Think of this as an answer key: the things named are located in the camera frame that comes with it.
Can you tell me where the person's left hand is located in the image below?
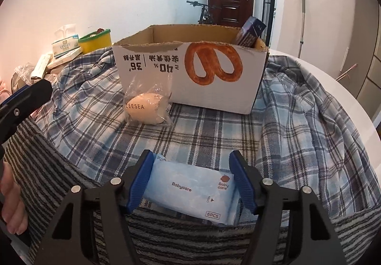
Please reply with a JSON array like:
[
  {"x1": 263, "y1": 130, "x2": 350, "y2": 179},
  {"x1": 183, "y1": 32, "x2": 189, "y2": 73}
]
[{"x1": 1, "y1": 162, "x2": 28, "y2": 235}]

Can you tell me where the broom with red stick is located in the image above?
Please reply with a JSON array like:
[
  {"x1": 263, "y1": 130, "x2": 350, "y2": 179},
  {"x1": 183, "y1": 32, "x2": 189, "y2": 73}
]
[{"x1": 335, "y1": 63, "x2": 358, "y2": 81}]

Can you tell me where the mop with grey handle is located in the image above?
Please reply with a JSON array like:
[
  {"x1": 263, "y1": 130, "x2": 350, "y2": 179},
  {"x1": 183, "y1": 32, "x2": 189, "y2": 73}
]
[{"x1": 298, "y1": 0, "x2": 306, "y2": 58}]

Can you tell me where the tissue box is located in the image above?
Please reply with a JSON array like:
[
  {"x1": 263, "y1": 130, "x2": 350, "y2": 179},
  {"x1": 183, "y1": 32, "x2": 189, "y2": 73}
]
[{"x1": 52, "y1": 24, "x2": 79, "y2": 58}]

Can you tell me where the blue baby wipes pack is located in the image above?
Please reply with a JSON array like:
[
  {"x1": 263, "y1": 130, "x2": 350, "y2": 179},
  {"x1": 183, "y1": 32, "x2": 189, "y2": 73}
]
[{"x1": 144, "y1": 155, "x2": 240, "y2": 226}]

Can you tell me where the flat white boxes stack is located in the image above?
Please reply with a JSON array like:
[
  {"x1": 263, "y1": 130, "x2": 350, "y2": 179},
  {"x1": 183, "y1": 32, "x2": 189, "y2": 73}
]
[{"x1": 30, "y1": 48, "x2": 82, "y2": 83}]

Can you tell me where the yellow bin with green rim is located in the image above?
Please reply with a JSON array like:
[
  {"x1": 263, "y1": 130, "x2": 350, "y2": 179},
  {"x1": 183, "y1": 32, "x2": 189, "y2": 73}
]
[{"x1": 78, "y1": 28, "x2": 112, "y2": 54}]

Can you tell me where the beige sponge in bag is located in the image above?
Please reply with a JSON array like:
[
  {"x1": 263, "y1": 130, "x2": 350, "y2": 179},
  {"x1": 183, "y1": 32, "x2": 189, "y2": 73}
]
[{"x1": 123, "y1": 77, "x2": 172, "y2": 126}]

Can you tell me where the dark blue cigarette carton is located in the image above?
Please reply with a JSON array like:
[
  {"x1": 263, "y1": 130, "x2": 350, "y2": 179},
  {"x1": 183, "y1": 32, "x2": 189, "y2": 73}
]
[{"x1": 233, "y1": 16, "x2": 266, "y2": 48}]

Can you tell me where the blue plaid cloth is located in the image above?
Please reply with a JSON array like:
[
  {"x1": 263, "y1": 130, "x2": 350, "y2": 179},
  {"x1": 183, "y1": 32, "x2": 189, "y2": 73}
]
[{"x1": 35, "y1": 48, "x2": 380, "y2": 217}]

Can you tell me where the cardboard box with pretzel print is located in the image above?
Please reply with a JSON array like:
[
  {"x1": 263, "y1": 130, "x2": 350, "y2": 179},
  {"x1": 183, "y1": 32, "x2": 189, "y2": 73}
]
[{"x1": 112, "y1": 25, "x2": 269, "y2": 115}]

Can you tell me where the gold refrigerator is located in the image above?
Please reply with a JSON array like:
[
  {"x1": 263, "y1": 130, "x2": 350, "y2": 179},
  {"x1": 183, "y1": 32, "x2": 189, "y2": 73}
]
[{"x1": 337, "y1": 0, "x2": 381, "y2": 118}]

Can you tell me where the black bicycle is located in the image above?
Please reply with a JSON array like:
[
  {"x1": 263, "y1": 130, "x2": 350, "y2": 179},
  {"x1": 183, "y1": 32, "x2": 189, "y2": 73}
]
[{"x1": 186, "y1": 1, "x2": 221, "y2": 25}]

